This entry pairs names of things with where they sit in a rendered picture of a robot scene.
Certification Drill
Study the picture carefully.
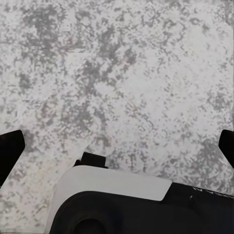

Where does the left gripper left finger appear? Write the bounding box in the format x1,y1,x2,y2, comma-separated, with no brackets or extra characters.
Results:
0,130,25,188

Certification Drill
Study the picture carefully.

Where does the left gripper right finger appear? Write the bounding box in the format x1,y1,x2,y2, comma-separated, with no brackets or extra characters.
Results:
218,130,234,169

